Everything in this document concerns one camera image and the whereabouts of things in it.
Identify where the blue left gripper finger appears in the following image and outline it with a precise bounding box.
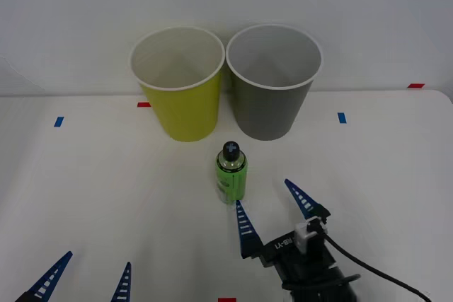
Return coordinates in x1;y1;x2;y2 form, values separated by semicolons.
14;250;74;302
110;262;133;302

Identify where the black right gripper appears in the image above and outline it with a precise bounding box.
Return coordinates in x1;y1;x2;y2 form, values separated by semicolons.
236;178;343;286

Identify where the green bottle with black cap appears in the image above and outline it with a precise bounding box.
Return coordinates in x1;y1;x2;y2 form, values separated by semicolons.
215;141;248;205

